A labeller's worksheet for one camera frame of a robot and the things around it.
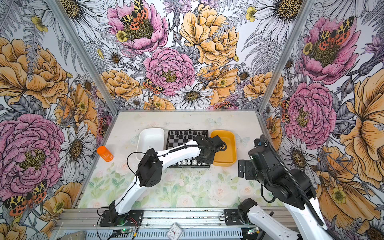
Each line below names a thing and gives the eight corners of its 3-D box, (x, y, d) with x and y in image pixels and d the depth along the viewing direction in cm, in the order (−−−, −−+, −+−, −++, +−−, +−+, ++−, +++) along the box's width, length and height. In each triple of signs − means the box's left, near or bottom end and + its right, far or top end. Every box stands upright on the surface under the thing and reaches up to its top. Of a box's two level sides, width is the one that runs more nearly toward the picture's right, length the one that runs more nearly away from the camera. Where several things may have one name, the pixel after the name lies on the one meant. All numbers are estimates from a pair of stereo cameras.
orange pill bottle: (102, 161, 95) (94, 154, 88) (105, 154, 99) (98, 146, 92) (111, 161, 95) (104, 154, 88) (114, 154, 99) (108, 146, 92)
